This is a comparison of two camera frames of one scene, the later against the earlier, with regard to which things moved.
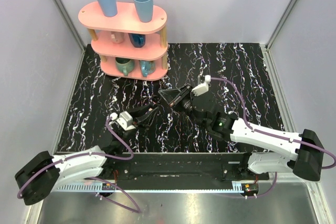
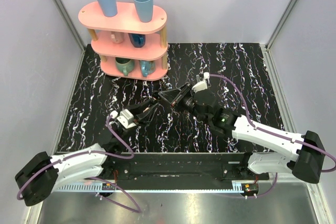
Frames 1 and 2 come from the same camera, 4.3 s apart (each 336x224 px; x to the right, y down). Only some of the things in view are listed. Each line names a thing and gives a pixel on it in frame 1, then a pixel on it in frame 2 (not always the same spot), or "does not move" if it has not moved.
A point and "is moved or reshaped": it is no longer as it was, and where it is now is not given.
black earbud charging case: [150, 108] is moved or reshaped
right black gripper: [175, 97] does not move
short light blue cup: [144, 2] does not move
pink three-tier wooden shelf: [127, 47] does not move
